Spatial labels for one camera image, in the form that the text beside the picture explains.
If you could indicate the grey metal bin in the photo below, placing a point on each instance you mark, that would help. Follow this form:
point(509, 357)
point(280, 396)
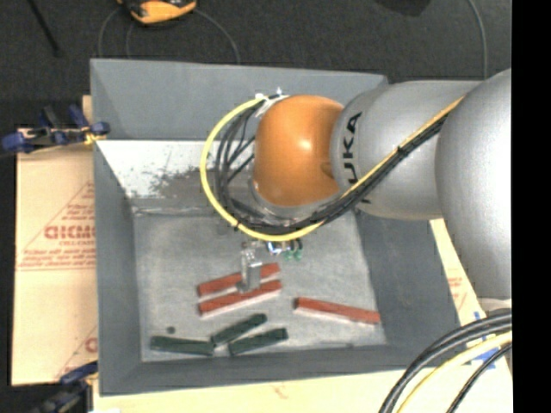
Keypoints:
point(172, 248)

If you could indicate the red-brown flat block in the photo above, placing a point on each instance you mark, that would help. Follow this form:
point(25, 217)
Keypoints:
point(219, 283)
point(224, 301)
point(336, 310)

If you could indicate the dark green flat block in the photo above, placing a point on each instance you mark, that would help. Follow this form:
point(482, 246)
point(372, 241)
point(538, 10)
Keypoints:
point(239, 328)
point(258, 341)
point(181, 346)

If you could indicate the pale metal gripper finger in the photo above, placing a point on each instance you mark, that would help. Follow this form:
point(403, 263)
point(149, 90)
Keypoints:
point(256, 273)
point(247, 260)

